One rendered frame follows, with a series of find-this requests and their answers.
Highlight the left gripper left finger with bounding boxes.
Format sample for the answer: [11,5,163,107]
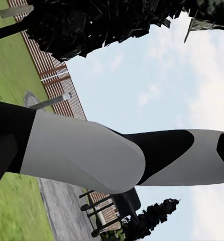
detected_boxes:
[0,134,18,180]

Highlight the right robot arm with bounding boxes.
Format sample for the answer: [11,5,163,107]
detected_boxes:
[0,102,224,194]

